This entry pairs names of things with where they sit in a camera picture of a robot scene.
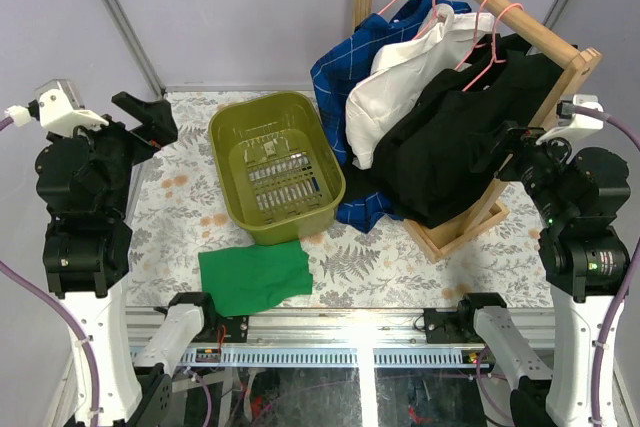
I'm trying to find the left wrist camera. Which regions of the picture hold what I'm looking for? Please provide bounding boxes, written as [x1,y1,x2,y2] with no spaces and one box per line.
[35,79,109,138]

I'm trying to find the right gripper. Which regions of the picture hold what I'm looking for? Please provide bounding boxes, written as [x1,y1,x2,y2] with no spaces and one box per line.
[465,117,584,221]

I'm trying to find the olive green plastic basket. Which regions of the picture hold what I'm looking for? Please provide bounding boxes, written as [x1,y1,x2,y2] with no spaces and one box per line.
[209,91,346,245]

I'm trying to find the blue plaid shirt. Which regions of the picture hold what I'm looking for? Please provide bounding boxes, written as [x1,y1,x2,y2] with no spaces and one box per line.
[311,0,473,233]

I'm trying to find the pink hanger of black shirt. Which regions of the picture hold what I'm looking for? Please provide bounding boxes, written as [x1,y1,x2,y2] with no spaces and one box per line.
[453,0,504,73]

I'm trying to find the wooden clothes rack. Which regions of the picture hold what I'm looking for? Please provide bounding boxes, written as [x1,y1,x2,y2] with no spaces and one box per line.
[352,0,604,264]

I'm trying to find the floral table mat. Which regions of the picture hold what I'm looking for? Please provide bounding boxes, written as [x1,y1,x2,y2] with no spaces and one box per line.
[128,91,551,308]

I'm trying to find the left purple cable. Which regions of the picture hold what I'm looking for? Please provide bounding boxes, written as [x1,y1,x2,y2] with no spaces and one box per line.
[0,114,101,427]

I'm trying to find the green cloth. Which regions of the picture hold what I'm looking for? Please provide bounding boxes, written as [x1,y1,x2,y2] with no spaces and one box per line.
[198,240,313,317]

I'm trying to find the aluminium rail frame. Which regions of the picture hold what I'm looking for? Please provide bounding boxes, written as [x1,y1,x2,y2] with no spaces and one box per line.
[126,305,555,426]

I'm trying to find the white shirt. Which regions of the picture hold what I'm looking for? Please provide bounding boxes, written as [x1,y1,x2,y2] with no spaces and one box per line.
[345,4,495,170]

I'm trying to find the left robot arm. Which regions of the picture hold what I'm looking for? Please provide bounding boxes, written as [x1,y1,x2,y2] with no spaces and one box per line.
[36,87,219,426]

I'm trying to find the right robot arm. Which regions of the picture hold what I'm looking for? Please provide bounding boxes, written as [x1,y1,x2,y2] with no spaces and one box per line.
[455,123,638,426]

